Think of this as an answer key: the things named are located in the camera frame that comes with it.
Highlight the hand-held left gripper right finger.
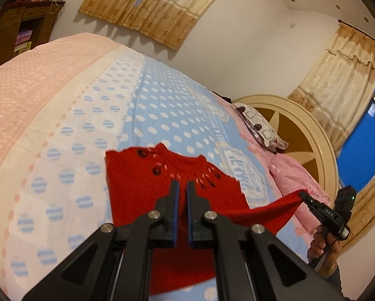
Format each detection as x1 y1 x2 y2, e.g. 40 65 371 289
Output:
187 180 346 301

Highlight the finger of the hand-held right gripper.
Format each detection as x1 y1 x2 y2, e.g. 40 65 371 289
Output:
299 192 322 215

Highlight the beige patterned curtain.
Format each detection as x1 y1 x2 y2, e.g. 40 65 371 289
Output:
287 21 375 153
340 168 375 253
78 0 240 51

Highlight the patterned white pillow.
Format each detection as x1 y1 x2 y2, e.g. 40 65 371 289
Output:
234 102 290 155

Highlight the bed with dotted sheet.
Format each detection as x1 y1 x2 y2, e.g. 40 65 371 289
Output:
0 32 321 301

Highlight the person's right forearm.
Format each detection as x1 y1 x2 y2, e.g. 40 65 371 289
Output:
321 262 344 293

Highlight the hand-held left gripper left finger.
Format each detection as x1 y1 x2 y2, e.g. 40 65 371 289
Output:
21 180 180 301

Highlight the blue window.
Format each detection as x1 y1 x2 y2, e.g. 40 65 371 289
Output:
335 69 375 196

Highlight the red embroidered sweater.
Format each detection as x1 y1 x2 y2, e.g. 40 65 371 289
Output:
105 142 309 296

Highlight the brown wooden desk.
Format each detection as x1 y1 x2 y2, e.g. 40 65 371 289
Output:
0 0 66 73

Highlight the person's right hand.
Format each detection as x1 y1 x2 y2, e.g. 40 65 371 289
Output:
308 230 342 266

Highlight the cream wooden headboard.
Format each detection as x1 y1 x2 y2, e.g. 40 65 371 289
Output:
231 94 342 217

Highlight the pink folded quilt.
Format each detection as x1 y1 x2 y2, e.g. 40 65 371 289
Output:
268 155 331 239

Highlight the pink box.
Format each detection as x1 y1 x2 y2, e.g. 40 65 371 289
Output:
15 28 33 47

